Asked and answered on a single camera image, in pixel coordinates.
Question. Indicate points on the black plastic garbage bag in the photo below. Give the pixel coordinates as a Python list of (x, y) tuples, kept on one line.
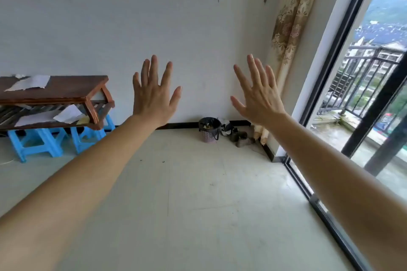
[(210, 122)]

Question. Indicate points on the black window frame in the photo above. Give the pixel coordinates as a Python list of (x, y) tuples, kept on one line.
[(336, 51)]

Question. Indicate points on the person's left hand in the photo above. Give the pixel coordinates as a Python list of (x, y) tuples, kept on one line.
[(152, 102)]

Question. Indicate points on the person's right hand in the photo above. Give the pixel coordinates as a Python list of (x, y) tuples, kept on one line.
[(262, 102)]

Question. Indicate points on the small crumpled white tissue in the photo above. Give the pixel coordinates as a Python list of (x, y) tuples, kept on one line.
[(19, 75)]

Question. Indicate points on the white paper sheet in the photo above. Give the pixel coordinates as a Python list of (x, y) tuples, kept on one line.
[(28, 83), (35, 119), (68, 114)]

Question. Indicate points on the dark wooden slatted bench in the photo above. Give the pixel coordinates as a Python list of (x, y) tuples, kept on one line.
[(66, 88)]

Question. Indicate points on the person's left forearm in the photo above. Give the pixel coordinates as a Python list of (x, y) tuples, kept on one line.
[(63, 201)]

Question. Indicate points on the beige floral curtain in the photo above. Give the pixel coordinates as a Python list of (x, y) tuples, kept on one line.
[(291, 26)]

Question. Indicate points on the black and white sneaker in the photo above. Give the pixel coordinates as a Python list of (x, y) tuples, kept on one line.
[(226, 131)]

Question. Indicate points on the person's right forearm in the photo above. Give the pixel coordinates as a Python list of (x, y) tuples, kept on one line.
[(334, 185)]

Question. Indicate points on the pink perforated plastic basket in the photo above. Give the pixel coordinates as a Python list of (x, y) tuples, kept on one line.
[(208, 138)]

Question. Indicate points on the black balcony railing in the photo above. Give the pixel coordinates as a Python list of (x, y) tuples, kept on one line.
[(378, 53)]

